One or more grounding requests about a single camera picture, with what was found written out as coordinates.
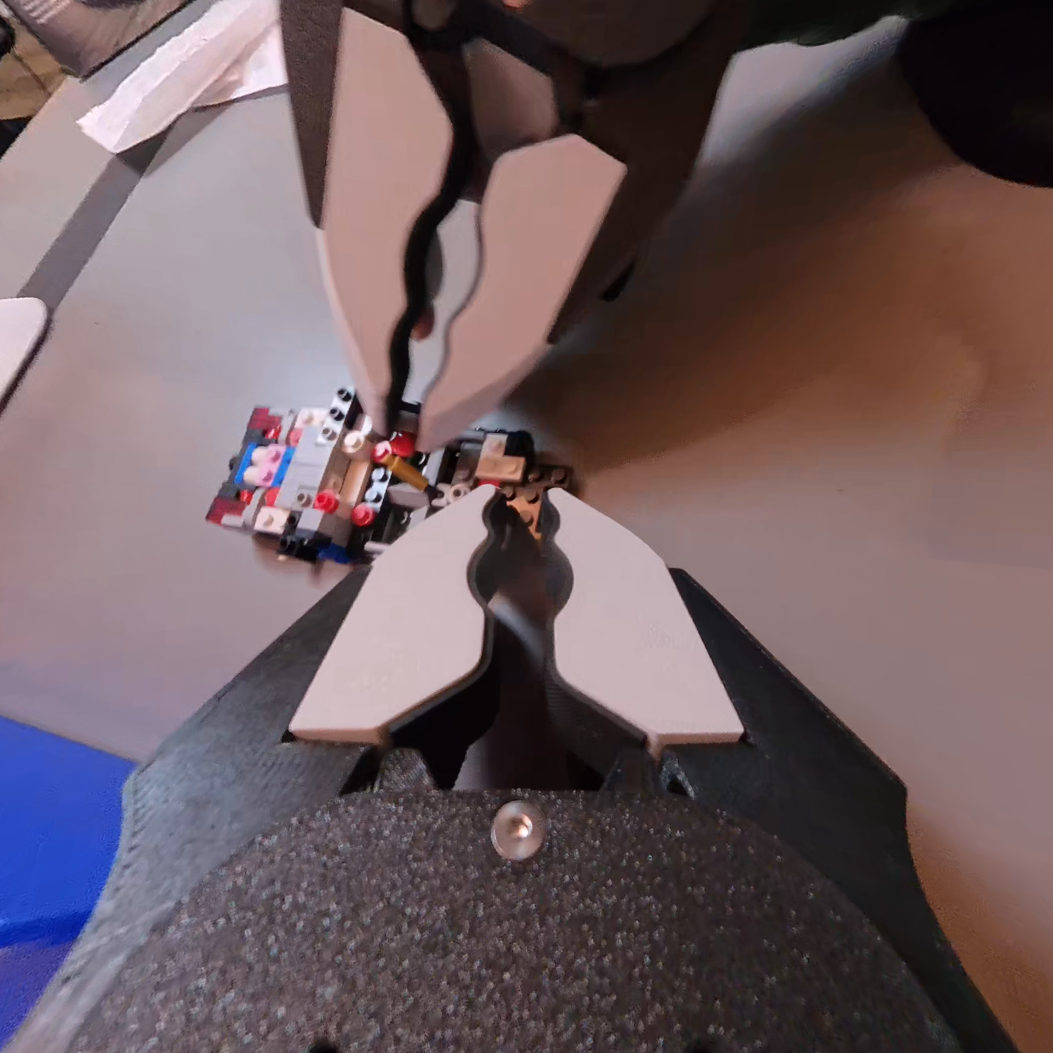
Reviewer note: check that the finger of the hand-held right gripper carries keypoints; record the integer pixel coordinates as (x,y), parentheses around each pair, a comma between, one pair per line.
(362,165)
(527,247)

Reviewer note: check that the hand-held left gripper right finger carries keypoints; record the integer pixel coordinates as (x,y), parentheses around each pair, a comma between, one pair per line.
(642,650)

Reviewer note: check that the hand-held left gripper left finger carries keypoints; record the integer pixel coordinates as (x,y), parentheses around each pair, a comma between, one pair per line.
(395,650)

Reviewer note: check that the brick car model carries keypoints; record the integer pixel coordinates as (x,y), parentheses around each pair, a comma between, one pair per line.
(305,477)

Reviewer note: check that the person's right forearm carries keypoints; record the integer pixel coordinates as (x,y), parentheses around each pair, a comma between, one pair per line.
(988,99)

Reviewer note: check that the white numbered paper bag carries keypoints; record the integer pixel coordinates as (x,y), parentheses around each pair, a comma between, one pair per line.
(181,74)

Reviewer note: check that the white book stand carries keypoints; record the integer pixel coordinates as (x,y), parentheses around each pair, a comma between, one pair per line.
(13,346)

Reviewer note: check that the large blue plastic bin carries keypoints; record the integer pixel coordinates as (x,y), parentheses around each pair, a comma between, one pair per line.
(50,839)

